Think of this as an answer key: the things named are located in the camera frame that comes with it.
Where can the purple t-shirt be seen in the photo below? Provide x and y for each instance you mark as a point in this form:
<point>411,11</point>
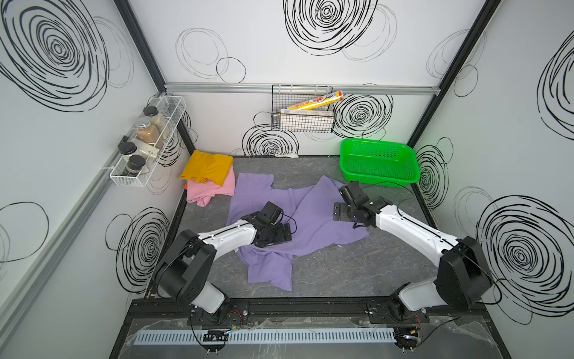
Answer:
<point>310,209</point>

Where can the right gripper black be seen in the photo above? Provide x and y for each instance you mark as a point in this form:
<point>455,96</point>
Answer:
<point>341,212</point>

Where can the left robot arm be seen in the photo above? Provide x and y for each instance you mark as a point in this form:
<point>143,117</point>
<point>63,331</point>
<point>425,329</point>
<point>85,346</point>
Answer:
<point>182,272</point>

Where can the spice jar black lid near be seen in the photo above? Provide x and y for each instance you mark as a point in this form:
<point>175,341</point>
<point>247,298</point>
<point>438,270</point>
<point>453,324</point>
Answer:
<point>134,166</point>

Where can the spice jar black lid middle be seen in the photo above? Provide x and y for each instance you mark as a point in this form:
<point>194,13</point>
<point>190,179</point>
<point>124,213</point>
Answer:
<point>127,149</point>

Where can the green plastic basket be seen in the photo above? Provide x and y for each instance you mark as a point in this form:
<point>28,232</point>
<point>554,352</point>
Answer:
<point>378,163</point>

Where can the folded yellow t-shirt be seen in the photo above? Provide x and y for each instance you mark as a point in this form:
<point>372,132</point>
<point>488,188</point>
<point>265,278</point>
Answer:
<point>204,167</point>

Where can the yellow foil roll box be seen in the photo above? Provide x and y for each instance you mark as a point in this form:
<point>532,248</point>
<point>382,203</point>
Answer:
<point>318,102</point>

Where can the spice jar black lid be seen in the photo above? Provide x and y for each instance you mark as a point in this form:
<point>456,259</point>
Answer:
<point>127,149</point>
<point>155,117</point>
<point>134,166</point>

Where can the spice jar tan contents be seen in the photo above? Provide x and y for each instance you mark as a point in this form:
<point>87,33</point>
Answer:
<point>146,131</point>

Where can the spice jar black lid far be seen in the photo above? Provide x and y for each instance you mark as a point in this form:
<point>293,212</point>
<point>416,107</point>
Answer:
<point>155,117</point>

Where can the grey box in wire basket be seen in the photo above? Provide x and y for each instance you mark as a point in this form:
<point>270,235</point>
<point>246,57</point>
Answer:
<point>305,121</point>

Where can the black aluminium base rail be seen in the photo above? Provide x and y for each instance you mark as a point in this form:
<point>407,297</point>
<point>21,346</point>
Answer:
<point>247,311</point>

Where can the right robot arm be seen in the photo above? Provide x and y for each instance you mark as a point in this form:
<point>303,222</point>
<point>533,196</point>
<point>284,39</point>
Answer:
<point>463,276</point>

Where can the white wire spice shelf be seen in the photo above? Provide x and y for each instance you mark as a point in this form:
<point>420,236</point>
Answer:
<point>150,153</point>

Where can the black wire wall basket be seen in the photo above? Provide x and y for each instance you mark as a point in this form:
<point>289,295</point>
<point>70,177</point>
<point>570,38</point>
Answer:
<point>284,96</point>

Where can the white slotted cable duct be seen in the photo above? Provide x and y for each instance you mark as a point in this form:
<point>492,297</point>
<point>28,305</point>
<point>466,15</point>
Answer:
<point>265,336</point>

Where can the folded pink t-shirt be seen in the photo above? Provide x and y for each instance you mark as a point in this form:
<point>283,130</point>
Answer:
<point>202,193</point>

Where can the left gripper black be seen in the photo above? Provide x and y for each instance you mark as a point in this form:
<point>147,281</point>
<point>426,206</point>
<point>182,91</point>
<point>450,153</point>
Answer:
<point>281,236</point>

